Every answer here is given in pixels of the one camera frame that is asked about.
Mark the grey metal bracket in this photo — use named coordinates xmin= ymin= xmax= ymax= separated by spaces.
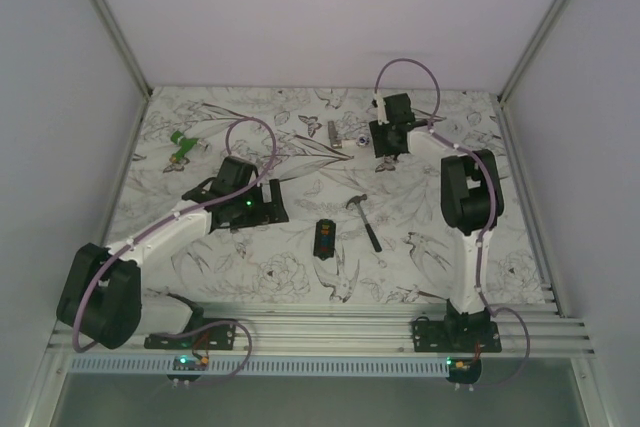
xmin=327 ymin=121 xmax=343 ymax=149

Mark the black handled hammer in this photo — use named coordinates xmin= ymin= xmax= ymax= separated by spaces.
xmin=345 ymin=194 xmax=382 ymax=253

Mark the white slotted cable duct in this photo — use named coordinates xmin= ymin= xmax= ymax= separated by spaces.
xmin=68 ymin=354 xmax=448 ymax=378

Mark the aluminium front rail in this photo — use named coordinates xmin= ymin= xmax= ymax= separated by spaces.
xmin=47 ymin=310 xmax=596 ymax=356

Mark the right small circuit board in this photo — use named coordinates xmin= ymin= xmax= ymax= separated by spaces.
xmin=446 ymin=358 xmax=482 ymax=385

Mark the green plastic connector part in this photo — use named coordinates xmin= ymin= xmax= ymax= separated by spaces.
xmin=169 ymin=131 xmax=199 ymax=164

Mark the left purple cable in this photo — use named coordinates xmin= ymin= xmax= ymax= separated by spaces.
xmin=72 ymin=116 xmax=279 ymax=389

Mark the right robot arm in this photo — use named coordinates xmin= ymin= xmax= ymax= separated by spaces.
xmin=369 ymin=93 xmax=504 ymax=352

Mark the small circuit board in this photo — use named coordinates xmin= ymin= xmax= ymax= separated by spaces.
xmin=167 ymin=355 xmax=208 ymax=383
xmin=446 ymin=358 xmax=482 ymax=385

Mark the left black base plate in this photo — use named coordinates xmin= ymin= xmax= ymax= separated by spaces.
xmin=143 ymin=318 xmax=236 ymax=352

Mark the black fuse box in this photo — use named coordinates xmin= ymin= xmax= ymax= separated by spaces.
xmin=313 ymin=219 xmax=336 ymax=261

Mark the floral patterned table mat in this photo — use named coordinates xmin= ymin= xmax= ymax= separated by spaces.
xmin=88 ymin=85 xmax=546 ymax=306

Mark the left small circuit board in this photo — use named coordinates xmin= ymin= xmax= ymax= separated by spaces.
xmin=167 ymin=355 xmax=208 ymax=383

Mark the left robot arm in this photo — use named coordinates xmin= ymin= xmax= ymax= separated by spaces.
xmin=56 ymin=157 xmax=289 ymax=353

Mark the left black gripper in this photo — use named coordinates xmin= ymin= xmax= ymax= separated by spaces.
xmin=231 ymin=179 xmax=288 ymax=230

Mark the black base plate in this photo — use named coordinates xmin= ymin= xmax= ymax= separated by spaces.
xmin=143 ymin=318 xmax=236 ymax=352
xmin=410 ymin=317 xmax=502 ymax=354

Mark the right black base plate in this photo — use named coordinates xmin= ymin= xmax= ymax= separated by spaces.
xmin=410 ymin=317 xmax=502 ymax=354

